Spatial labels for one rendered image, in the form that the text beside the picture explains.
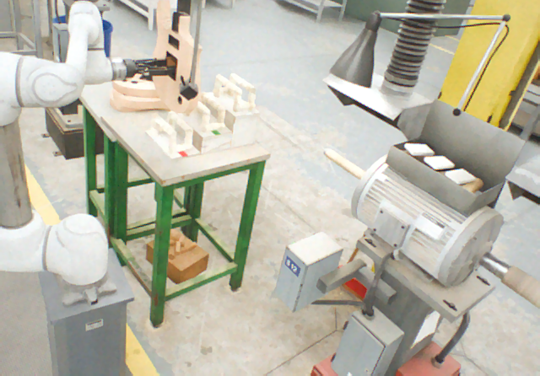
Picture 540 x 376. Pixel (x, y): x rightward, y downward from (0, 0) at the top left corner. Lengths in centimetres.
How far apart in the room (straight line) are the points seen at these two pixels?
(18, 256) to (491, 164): 144
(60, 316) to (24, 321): 95
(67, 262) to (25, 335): 100
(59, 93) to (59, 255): 61
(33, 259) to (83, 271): 16
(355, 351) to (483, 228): 57
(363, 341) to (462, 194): 56
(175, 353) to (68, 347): 75
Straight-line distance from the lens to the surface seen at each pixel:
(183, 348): 251
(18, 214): 161
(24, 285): 285
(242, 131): 220
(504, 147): 139
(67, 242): 163
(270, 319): 269
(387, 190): 140
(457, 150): 145
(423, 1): 144
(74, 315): 174
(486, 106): 229
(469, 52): 231
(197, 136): 213
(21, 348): 258
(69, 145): 379
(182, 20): 195
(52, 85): 127
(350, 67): 137
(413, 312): 151
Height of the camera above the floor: 200
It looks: 31 degrees down
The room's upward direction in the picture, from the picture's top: 12 degrees clockwise
